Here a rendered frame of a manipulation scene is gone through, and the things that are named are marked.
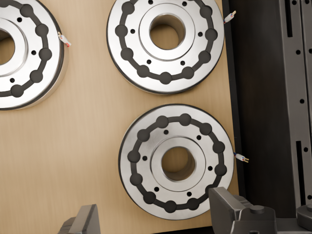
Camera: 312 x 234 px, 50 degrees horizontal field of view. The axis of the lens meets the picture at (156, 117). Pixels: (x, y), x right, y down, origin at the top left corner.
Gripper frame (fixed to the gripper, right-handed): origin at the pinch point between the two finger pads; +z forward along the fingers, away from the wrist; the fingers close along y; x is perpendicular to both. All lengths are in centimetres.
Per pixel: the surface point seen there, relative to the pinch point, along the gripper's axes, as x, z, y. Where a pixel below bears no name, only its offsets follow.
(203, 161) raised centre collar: -0.1, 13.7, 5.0
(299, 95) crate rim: 4.8, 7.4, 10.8
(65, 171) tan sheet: -0.1, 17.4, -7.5
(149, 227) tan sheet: -6.6, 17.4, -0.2
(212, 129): 2.5, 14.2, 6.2
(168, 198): -3.1, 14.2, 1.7
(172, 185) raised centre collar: -1.8, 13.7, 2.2
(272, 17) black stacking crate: 10.3, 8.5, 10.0
